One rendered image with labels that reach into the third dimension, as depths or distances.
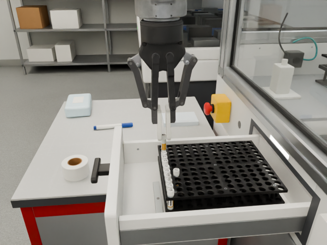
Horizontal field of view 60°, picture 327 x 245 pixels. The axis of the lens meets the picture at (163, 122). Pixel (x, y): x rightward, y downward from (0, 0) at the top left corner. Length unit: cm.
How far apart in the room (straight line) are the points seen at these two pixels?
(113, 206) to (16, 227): 144
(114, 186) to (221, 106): 48
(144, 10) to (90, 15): 422
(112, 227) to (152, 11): 34
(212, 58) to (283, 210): 93
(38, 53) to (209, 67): 351
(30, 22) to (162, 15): 401
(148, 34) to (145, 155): 31
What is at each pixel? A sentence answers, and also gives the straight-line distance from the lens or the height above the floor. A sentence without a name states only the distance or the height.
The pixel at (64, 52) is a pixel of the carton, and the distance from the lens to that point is 443.
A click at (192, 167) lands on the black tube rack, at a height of 90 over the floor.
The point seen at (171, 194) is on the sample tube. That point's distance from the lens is 51.
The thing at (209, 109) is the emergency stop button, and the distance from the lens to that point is 88.
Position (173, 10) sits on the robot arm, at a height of 119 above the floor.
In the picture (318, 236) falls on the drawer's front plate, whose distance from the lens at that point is 52.
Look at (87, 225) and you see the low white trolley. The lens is 85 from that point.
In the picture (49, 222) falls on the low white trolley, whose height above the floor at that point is 66.
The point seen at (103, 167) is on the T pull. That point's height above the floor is 91.
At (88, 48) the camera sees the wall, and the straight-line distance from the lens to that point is 479.
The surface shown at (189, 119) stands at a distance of 105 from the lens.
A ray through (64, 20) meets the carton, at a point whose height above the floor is 72.
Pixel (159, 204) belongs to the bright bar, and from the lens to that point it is 57.
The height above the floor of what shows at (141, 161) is 84.
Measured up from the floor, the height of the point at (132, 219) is 89.
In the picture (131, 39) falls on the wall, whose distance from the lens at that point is 470.
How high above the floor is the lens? 124
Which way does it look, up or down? 27 degrees down
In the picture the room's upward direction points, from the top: straight up
